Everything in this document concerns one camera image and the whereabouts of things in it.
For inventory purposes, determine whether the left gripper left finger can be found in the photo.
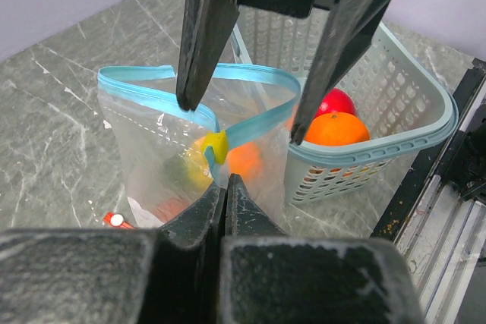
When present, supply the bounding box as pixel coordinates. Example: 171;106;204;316
1;185;226;323

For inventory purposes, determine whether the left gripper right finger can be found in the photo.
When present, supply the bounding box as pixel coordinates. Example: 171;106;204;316
219;175;424;323

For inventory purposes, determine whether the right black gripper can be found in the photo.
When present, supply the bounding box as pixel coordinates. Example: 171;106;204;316
176;0;391;145

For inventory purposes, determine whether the clear bag orange zipper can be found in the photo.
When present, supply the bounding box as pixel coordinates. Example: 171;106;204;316
103;212;134;229

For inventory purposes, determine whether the green yellow toy mango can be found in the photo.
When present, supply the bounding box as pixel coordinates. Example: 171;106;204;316
163;137;213;193

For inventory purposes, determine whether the red toy apple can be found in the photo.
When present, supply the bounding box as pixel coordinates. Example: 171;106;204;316
314;88;356;118

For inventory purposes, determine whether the clear zip top bag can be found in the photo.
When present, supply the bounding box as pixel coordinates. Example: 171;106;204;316
97;63;301;228

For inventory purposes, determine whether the orange toy fruit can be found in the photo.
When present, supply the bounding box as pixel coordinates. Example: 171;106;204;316
304;112;371;146

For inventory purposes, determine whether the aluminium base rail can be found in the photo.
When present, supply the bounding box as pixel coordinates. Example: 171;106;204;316
372;58;485;323

